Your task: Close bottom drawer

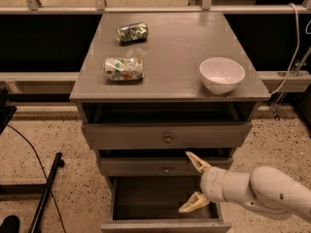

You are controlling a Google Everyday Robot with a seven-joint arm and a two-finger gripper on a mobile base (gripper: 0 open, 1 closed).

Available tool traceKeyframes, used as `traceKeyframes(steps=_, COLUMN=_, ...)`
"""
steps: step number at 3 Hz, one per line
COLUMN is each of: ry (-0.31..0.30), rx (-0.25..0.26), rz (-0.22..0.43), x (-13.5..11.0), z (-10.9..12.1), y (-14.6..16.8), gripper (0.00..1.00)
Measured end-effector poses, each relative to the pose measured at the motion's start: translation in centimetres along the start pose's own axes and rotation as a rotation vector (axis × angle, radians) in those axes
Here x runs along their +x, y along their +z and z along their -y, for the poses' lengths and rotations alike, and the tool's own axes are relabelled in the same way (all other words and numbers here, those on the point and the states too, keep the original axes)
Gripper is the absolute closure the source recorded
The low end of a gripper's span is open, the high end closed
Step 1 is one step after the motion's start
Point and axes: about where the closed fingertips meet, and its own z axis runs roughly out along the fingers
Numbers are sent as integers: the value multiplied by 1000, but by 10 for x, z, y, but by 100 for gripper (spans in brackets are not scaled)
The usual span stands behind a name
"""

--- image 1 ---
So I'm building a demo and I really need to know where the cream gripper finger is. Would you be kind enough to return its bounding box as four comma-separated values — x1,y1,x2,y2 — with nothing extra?
179,191,210,213
186,151,212,174

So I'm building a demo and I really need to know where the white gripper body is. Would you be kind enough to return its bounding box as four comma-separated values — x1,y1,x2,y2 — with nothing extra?
200,167,226,203

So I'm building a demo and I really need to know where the grey bottom drawer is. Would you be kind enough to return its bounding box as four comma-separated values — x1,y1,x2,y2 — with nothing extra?
101,176,231,233

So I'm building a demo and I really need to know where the grey drawer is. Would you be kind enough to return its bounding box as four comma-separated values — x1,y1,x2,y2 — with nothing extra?
96,155,234,177
101,176,231,233
82,122,252,150

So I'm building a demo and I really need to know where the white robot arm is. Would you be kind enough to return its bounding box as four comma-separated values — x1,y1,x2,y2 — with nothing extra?
179,151,311,222

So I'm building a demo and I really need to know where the grey top drawer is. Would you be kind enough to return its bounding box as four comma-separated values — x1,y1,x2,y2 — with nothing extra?
82,122,252,150

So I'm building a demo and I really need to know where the grey middle drawer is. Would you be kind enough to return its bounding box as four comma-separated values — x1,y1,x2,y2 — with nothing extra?
96,155,234,177

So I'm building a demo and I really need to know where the grey wooden drawer cabinet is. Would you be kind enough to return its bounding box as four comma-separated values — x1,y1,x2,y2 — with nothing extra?
69,12,271,192

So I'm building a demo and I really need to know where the white bowl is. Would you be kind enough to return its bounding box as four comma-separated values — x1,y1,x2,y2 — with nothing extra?
199,57,245,94

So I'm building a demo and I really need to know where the white green soda can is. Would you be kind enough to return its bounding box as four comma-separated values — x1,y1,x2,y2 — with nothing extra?
104,57,144,82

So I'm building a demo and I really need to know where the black tripod leg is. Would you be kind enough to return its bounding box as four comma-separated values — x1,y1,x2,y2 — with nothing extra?
28,152,64,233

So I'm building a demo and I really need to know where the black round foot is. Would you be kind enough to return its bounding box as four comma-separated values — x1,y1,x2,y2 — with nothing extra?
0,216,20,233

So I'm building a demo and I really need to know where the black equipment at left edge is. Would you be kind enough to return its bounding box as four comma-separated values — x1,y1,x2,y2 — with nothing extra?
0,87,17,135

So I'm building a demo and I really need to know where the white hanging cable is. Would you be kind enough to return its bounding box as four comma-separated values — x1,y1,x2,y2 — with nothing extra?
269,2,301,96

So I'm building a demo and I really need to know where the black floor cable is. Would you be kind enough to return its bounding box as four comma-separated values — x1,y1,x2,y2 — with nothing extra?
7,123,67,233

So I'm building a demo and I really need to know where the metal railing frame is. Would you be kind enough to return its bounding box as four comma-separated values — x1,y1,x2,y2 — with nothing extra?
0,0,311,16

